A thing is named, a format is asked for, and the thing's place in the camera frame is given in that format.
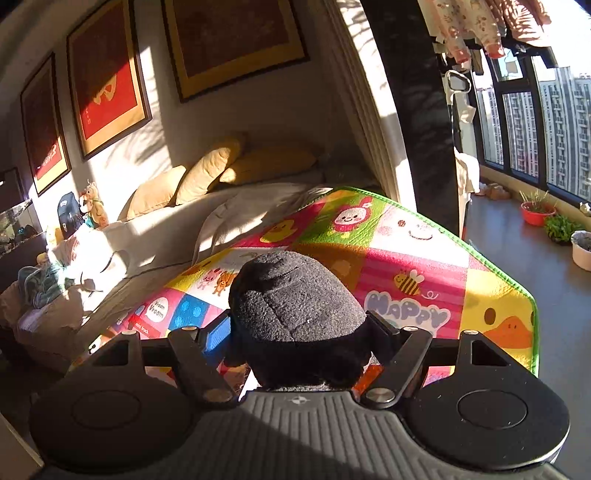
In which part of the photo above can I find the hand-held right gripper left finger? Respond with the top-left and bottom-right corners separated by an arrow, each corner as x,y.
69,308 -> 242,411

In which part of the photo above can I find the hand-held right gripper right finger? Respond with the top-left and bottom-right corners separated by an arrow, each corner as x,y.
360,310 -> 536,409

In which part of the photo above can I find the black plush toy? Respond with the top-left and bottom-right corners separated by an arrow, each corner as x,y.
228,250 -> 376,389

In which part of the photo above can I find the colourful printed play mat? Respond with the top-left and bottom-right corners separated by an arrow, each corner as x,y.
69,185 -> 541,402

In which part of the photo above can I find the sofa with white cover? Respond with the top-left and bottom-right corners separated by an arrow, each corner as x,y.
0,152 -> 384,372

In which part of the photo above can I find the grey blanket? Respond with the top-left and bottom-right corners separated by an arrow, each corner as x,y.
194,182 -> 334,259

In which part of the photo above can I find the yellow pillow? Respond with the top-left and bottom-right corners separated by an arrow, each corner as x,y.
219,147 -> 319,185
117,165 -> 188,221
175,136 -> 246,206

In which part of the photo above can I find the brown plush bear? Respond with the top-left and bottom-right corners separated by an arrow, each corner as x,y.
78,182 -> 110,230

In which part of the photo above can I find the pair of slippers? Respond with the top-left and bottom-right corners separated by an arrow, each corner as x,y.
473,182 -> 512,202

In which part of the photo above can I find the blue cloth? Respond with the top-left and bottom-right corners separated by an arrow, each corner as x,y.
17,263 -> 77,309

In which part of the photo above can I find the white hanging cloth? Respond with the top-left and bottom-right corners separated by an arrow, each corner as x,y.
455,147 -> 482,195

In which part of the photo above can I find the dark blue backpack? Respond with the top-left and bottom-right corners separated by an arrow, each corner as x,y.
57,191 -> 86,234

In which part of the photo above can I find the red flower pot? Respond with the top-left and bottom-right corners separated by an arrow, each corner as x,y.
520,189 -> 558,227

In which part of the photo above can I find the dark cabinet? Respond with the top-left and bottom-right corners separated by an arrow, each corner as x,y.
0,231 -> 49,298

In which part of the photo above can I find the green potted plant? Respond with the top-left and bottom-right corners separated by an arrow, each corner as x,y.
544,215 -> 585,245

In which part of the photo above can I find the white flower pot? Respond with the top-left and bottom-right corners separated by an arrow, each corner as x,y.
571,231 -> 591,272

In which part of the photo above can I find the glass tank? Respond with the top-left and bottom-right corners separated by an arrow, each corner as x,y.
0,198 -> 37,254

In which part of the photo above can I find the white curtain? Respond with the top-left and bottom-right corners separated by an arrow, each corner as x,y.
323,0 -> 419,211

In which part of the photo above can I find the black framed window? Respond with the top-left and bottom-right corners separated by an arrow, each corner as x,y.
471,44 -> 591,208

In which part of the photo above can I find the floral hanging garment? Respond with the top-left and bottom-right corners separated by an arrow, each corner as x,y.
427,0 -> 507,65

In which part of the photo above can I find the pink hanging garment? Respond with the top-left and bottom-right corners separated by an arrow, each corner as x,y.
489,0 -> 553,43

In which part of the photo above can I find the framed red wall picture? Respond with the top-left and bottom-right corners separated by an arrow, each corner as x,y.
20,52 -> 73,197
66,0 -> 153,161

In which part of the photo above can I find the framed brown wall picture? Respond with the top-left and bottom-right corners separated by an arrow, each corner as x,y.
161,0 -> 311,103

